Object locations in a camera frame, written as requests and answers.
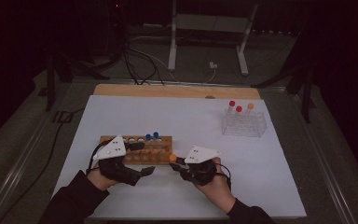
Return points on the grey metal rail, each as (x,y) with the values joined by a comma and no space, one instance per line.
(15,174)
(323,165)

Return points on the red cap test tube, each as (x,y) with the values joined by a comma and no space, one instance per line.
(239,109)
(231,103)

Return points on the white plug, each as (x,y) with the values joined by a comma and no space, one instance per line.
(213,65)

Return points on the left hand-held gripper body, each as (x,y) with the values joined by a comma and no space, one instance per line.
(113,149)

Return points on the black stand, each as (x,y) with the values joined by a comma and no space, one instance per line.
(306,102)
(50,90)

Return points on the white table cover sheet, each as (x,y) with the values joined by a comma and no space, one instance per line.
(199,124)

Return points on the person's left hand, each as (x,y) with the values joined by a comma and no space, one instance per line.
(99,180)

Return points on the person's right hand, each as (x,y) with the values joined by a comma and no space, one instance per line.
(219,193)

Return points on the blue cap test tube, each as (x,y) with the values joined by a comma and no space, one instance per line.
(148,137)
(156,134)

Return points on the wooden test tube rack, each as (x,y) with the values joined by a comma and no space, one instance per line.
(161,152)

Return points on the white metal stand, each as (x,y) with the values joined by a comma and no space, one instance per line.
(171,46)

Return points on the clear plastic tube rack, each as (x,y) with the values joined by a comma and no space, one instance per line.
(244,132)

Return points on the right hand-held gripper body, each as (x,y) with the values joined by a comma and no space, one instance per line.
(200,154)

